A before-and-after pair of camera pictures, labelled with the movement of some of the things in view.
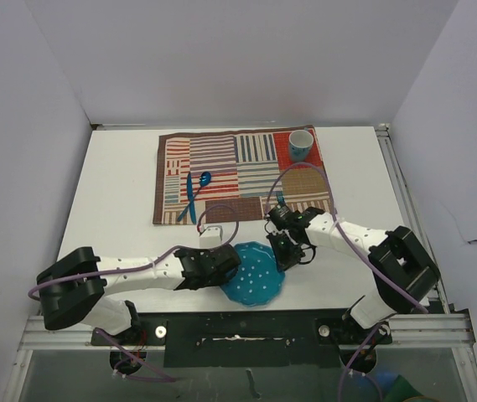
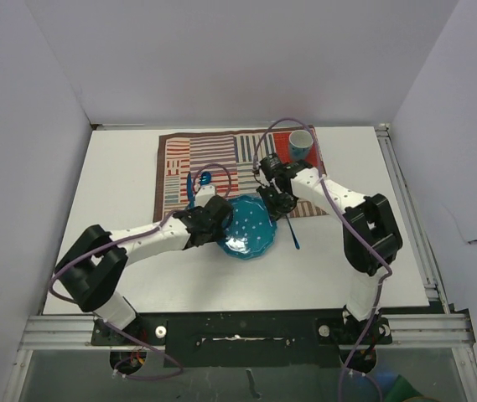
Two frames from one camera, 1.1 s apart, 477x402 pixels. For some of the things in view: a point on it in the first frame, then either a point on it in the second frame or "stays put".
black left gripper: (219, 280) to (218, 234)
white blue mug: (300, 141) stays put
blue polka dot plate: (258, 280) to (251, 230)
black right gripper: (284, 261) to (275, 213)
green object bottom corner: (401, 391) stays put
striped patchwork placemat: (235, 175) stays put
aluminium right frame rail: (438, 300) stays put
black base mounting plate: (246, 338) stays put
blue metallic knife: (190, 198) stays put
